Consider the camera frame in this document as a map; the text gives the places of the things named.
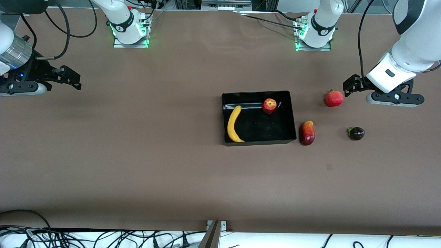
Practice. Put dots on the brown table cover sheet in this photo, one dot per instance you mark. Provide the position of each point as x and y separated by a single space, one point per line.
172 103

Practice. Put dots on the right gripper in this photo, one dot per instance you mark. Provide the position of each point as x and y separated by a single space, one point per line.
38 70

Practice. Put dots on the yellow banana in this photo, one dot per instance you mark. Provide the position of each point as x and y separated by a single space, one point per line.
233 120

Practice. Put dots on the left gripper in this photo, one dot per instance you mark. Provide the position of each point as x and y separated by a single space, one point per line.
360 83

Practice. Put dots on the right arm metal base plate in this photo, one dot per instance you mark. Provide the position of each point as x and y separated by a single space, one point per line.
119 45

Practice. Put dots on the small dark purple eggplant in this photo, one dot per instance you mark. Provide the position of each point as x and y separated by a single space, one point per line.
357 133

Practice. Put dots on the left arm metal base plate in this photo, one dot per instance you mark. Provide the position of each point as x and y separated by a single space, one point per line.
303 48

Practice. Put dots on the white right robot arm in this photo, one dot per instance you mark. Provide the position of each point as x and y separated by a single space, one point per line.
120 13

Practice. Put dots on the small metal edge bracket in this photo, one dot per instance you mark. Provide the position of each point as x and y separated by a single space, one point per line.
224 225

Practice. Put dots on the red pomegranate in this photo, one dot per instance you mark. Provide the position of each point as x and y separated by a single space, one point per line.
334 99

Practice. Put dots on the dark slanted pole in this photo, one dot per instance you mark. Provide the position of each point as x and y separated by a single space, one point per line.
211 237

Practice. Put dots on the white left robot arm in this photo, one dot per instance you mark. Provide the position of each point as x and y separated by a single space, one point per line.
322 20

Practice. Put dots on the red yellow apple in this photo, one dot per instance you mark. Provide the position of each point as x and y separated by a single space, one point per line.
269 106

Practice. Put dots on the red mango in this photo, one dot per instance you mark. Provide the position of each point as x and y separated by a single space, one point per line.
307 133

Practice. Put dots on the grey power strip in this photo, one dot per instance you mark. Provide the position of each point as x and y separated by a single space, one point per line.
225 7

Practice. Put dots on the black plastic tray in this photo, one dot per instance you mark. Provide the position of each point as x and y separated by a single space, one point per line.
262 127

